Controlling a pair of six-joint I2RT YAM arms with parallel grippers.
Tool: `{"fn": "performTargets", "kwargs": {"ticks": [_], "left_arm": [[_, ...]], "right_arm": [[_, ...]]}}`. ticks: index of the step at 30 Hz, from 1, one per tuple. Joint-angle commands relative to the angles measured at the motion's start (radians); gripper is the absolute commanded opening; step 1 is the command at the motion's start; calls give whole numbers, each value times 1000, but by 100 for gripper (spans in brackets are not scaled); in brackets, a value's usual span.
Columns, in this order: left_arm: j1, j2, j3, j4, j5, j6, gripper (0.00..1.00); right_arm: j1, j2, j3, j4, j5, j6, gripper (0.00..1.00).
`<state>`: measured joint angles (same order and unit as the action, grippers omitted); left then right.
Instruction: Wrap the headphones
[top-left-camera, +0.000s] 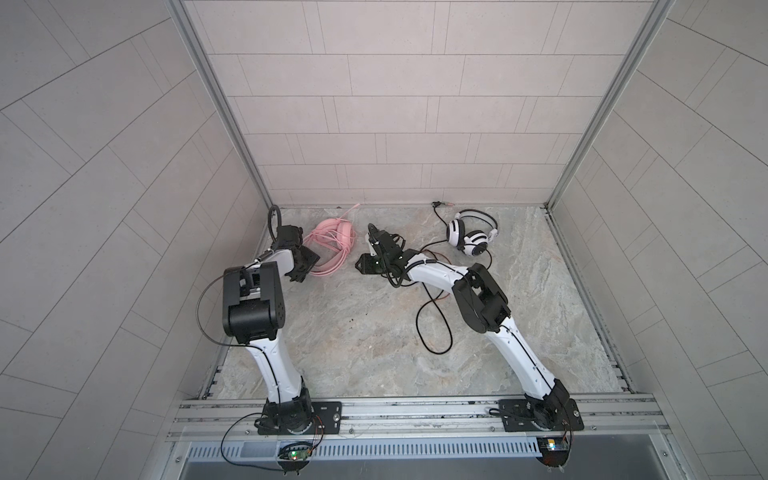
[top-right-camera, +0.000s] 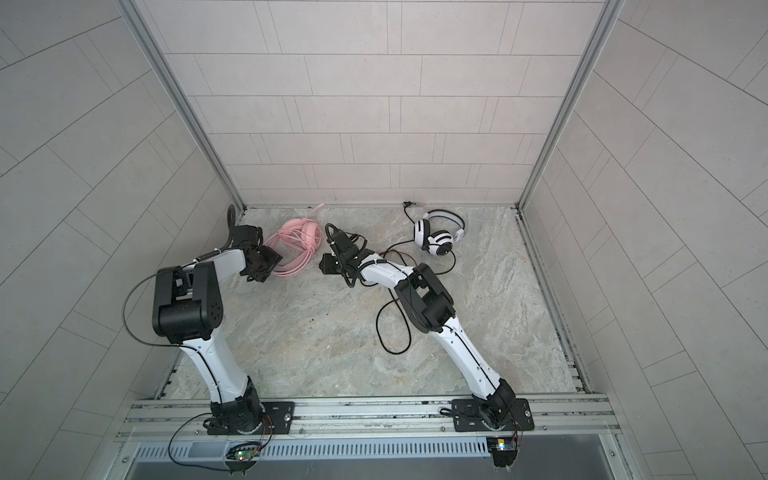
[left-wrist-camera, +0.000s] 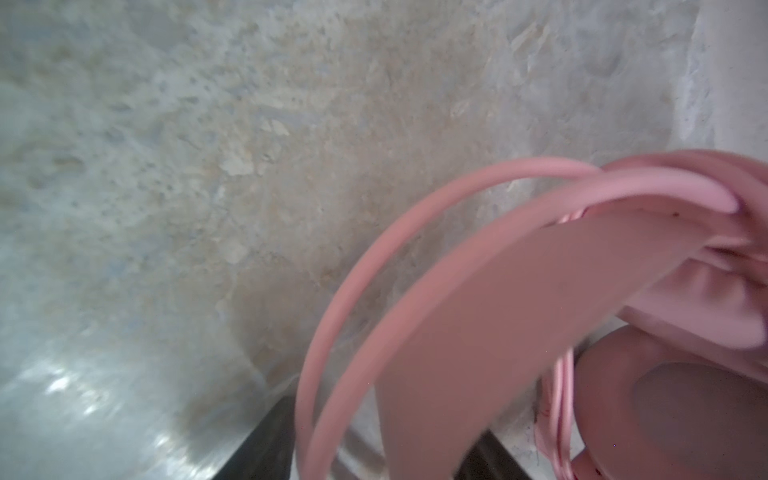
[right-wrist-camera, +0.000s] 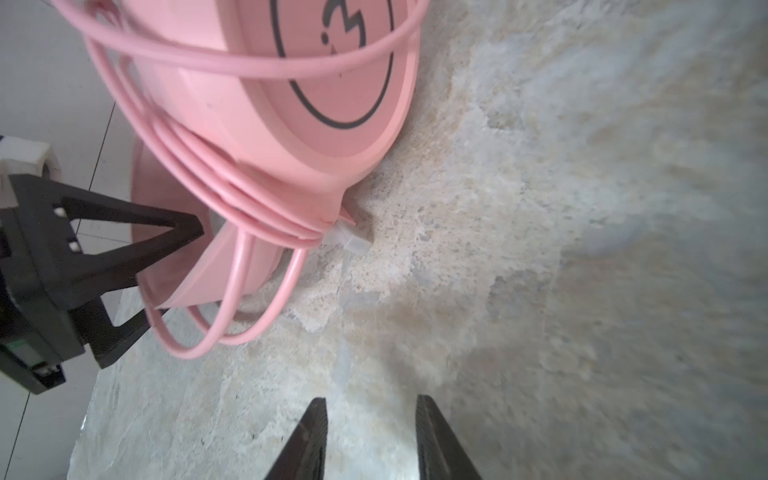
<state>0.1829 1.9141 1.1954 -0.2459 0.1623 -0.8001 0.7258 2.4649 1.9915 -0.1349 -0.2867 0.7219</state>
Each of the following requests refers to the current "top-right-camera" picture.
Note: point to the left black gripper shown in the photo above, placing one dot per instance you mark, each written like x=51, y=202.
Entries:
x=273, y=258

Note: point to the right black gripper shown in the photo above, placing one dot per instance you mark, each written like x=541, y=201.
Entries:
x=329, y=263

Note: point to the pink headphones with cable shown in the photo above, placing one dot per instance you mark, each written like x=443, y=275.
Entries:
x=303, y=236

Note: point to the white black headphones with cable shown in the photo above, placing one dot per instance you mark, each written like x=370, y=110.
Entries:
x=432, y=240

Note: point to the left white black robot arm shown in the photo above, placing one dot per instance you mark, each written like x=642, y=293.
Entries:
x=188, y=309

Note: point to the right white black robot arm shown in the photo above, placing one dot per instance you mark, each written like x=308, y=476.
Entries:
x=484, y=382

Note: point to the left green circuit board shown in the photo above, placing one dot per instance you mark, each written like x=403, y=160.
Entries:
x=243, y=452

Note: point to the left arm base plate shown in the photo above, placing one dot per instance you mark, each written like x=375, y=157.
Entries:
x=240, y=419

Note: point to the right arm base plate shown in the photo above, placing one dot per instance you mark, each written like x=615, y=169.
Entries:
x=474, y=415

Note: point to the white slotted cable duct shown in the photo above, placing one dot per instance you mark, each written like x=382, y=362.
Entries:
x=219, y=452

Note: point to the aluminium mounting rail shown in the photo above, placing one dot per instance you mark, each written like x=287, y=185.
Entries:
x=380, y=417

